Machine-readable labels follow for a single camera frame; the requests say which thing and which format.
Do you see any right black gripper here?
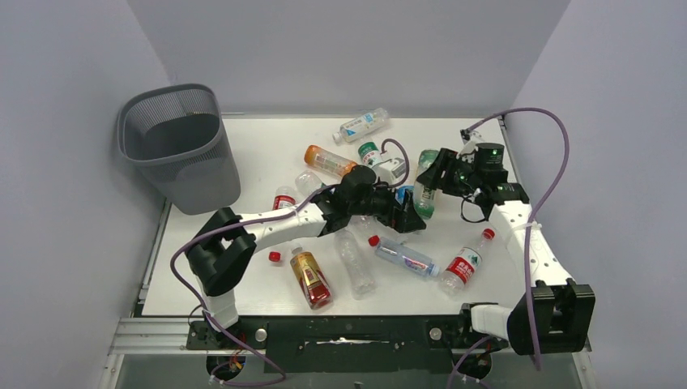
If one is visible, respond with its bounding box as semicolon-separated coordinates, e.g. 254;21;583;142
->
418;148;482;197

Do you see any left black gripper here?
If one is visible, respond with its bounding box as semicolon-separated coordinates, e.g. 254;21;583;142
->
348;177;425;233

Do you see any green tinted bottle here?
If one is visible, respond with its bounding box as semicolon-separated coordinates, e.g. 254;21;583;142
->
413;149;439;220

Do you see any clear blue bottle purple label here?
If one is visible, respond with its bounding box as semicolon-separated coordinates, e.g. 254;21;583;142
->
368;235;440;277

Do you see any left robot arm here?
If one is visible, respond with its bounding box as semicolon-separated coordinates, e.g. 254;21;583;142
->
178;166;426;331

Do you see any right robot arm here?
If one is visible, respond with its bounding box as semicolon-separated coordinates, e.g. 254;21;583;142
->
417;143;595;355

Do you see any grey mesh waste bin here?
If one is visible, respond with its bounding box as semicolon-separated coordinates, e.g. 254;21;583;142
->
117;83;241;215

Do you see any clear bottle green white label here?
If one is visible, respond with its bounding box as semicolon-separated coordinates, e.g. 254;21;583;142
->
356;140;385;169

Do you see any clear unlabelled bottle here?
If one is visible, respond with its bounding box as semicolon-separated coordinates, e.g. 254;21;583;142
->
334;229;376;300

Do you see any clear bottle white blue label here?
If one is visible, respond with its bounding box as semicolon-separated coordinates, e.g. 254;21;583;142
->
331;108;390;144

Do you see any clear bottle blue green label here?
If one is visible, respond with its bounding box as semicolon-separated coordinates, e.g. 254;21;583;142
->
294;170;325;198

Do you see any orange tinted bottle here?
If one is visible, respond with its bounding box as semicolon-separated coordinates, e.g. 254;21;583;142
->
304;144;358;177

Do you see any brown tea bottle red base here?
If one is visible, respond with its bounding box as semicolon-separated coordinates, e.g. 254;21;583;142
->
289;244;333;310

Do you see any clear bottle red teal label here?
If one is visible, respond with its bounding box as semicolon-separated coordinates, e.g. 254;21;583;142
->
272;186;298;210

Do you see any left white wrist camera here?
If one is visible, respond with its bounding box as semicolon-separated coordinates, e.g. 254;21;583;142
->
375;157;407;184

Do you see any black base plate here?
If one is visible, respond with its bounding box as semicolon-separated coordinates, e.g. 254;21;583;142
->
186;314;482;374

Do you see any aluminium frame rail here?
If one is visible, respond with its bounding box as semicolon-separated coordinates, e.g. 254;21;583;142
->
109;316;591;356

